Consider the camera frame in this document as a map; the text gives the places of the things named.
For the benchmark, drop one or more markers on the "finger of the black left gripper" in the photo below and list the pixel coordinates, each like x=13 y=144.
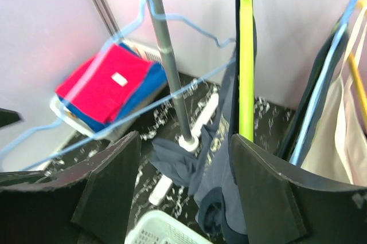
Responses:
x=8 y=117

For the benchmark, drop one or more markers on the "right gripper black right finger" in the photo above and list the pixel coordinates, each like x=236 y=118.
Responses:
x=283 y=203

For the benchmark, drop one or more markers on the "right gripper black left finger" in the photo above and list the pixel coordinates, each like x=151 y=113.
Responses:
x=88 y=202

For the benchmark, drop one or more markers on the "light blue wire hanger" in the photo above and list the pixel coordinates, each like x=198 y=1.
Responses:
x=46 y=45

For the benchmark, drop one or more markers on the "olive green tank top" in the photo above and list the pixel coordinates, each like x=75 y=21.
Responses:
x=288 y=142

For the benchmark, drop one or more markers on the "white tank top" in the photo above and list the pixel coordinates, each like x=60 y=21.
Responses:
x=338 y=150

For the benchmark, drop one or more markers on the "navy blue tank top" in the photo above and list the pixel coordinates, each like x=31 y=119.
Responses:
x=210 y=176

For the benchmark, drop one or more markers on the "lime green hanger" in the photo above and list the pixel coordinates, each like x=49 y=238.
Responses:
x=246 y=70

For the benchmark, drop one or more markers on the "yellow plastic hanger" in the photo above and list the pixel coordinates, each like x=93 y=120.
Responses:
x=354 y=61

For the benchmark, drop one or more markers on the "small white basket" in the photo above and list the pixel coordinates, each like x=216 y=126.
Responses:
x=146 y=52

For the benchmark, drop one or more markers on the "white plastic mesh basket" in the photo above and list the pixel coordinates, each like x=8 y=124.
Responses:
x=157 y=226

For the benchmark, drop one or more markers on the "folded clothes stack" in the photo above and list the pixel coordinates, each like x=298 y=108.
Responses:
x=122 y=81

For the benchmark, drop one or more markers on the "metal clothes rack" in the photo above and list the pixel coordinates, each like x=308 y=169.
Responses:
x=189 y=140

